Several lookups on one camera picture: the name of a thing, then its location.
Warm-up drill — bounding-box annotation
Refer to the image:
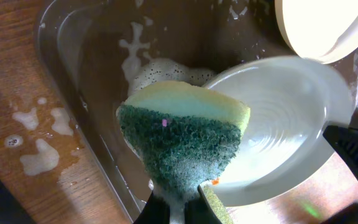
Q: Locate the yellow green sponge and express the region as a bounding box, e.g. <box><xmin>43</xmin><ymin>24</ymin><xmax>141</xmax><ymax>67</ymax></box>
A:
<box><xmin>116</xmin><ymin>81</ymin><xmax>250</xmax><ymax>223</ymax></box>

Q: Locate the pale green plastic plate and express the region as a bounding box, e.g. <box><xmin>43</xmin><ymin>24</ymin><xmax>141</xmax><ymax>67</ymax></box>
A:
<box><xmin>206</xmin><ymin>56</ymin><xmax>354</xmax><ymax>207</ymax></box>

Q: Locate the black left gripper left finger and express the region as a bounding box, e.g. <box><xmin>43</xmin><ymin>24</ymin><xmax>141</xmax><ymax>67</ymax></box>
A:
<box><xmin>134</xmin><ymin>186</ymin><xmax>222</xmax><ymax>224</ymax></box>

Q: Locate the cream plastic plate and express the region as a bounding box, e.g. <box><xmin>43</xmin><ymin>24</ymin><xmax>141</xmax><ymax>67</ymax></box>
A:
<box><xmin>274</xmin><ymin>0</ymin><xmax>358</xmax><ymax>64</ymax></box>

